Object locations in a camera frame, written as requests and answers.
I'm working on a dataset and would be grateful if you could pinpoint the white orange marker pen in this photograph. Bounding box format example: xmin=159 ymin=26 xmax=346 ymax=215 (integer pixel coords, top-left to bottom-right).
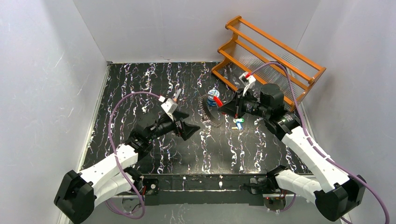
xmin=173 ymin=89 xmax=182 ymax=102

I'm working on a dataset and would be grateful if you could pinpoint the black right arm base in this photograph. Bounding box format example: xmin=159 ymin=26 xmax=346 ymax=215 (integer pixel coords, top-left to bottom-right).
xmin=241 ymin=177 xmax=287 ymax=211

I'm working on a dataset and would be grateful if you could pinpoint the aluminium frame rail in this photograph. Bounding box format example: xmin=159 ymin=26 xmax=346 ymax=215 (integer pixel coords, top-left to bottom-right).
xmin=58 ymin=195 xmax=354 ymax=224

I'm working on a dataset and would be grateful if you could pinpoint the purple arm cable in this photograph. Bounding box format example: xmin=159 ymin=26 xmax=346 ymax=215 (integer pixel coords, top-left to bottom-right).
xmin=247 ymin=62 xmax=390 ymax=224
xmin=103 ymin=91 xmax=164 ymax=220

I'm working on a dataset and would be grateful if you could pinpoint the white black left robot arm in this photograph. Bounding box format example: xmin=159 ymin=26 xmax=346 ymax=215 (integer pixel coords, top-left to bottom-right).
xmin=54 ymin=111 xmax=200 ymax=224

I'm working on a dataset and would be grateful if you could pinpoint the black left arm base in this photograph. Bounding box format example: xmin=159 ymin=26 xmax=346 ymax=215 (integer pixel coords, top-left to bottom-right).
xmin=134 ymin=177 xmax=159 ymax=196

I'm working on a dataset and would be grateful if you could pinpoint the green tagged key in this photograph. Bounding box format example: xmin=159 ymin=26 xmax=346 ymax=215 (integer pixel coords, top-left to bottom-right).
xmin=233 ymin=118 xmax=245 ymax=123

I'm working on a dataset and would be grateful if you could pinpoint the blue tagged key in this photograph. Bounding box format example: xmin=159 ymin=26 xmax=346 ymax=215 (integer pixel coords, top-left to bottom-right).
xmin=232 ymin=122 xmax=243 ymax=130

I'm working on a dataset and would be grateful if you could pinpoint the red handled spiked keyring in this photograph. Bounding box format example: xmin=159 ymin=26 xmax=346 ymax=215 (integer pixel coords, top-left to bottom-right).
xmin=199 ymin=94 xmax=222 ymax=128

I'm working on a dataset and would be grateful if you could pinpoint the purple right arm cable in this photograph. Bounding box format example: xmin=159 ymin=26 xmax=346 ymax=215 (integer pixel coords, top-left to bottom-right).
xmin=247 ymin=62 xmax=390 ymax=224

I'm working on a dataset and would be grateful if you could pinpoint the small blue white jar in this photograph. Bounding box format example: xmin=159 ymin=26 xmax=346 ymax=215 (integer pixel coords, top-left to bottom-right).
xmin=207 ymin=89 xmax=220 ymax=106

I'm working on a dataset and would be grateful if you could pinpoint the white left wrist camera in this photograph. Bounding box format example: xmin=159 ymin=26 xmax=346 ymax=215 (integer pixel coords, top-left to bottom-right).
xmin=161 ymin=98 xmax=178 ymax=121

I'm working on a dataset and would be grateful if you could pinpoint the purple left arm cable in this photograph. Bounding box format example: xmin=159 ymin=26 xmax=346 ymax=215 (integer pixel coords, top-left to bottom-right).
xmin=103 ymin=91 xmax=164 ymax=220

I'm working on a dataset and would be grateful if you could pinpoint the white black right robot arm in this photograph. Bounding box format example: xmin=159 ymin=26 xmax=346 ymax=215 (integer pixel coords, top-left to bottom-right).
xmin=214 ymin=84 xmax=366 ymax=221

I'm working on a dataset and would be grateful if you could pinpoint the orange wooden shelf rack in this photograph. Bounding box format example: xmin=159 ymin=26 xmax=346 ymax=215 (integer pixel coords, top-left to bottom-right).
xmin=212 ymin=16 xmax=326 ymax=111

